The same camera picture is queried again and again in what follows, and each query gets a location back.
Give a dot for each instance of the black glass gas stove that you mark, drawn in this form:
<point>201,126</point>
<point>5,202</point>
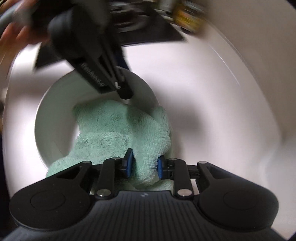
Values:
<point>157,30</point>

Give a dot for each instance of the white floral bowl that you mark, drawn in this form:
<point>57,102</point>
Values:
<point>55,111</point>

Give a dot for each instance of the green and grey cloth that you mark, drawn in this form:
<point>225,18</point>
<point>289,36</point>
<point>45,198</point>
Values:
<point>111,129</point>

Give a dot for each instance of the person's left hand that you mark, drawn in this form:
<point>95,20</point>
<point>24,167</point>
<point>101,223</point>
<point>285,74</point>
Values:
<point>20,37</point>

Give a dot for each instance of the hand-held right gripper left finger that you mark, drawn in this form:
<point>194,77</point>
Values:
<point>128,164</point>

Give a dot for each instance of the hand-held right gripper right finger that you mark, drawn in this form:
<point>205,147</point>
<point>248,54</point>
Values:
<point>160,168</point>

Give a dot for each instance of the yellow label jar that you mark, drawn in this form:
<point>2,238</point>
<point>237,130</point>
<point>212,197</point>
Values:
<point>187,18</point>

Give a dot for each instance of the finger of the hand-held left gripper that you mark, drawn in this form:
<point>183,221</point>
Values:
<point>123,91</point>
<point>124,60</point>

